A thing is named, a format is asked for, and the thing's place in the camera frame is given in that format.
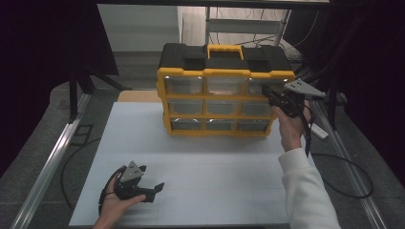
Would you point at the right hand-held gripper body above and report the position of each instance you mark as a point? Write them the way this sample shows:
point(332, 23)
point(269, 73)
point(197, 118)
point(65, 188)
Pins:
point(291, 101)

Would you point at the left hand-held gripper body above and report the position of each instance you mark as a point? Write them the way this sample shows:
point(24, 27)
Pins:
point(130, 175)

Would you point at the clear plastic drawer bin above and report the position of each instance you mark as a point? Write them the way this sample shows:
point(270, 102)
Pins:
point(254, 87)

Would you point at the yellow black organizer cabinet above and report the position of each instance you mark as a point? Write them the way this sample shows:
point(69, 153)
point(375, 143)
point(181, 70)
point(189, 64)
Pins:
point(191, 55)

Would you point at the person's right hand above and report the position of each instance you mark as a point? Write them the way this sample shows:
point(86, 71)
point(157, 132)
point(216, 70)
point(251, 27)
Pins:
point(291, 130)

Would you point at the person's left hand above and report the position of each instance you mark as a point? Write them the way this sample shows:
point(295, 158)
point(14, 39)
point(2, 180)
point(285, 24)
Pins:
point(113, 208)

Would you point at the white power strip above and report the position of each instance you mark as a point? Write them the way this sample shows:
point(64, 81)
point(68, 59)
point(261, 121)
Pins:
point(320, 132)

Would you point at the black tripod stand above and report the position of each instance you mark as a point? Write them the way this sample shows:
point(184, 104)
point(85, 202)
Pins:
point(73, 101)
point(332, 108)

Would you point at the grey metal rack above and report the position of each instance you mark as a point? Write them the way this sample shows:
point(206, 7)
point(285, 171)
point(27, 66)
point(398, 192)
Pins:
point(242, 26)

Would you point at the wooden board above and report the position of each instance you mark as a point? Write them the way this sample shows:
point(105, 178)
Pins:
point(137, 96)

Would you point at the rows of clear plastic drawers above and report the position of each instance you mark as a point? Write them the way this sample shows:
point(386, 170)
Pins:
point(184, 86)

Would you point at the black curtain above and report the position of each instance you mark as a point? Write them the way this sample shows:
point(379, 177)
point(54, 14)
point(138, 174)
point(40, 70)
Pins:
point(375, 79)
point(38, 63)

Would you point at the aluminium floor rail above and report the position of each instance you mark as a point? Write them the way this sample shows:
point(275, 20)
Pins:
point(351, 175)
point(51, 168)

